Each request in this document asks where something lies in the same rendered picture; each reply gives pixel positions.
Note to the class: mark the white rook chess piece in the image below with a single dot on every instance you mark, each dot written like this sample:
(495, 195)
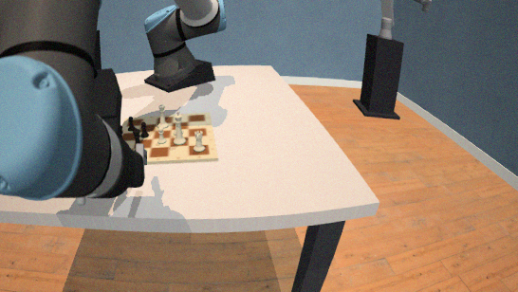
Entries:
(198, 146)

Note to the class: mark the white chess king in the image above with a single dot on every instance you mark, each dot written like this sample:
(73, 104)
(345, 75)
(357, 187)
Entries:
(179, 140)

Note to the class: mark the small chessboard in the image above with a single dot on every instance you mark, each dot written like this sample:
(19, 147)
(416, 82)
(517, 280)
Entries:
(169, 152)

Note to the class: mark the white chess queen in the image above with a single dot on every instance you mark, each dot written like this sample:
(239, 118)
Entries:
(162, 123)

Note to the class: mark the white pawn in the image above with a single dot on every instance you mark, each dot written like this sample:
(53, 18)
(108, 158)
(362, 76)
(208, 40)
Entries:
(161, 139)

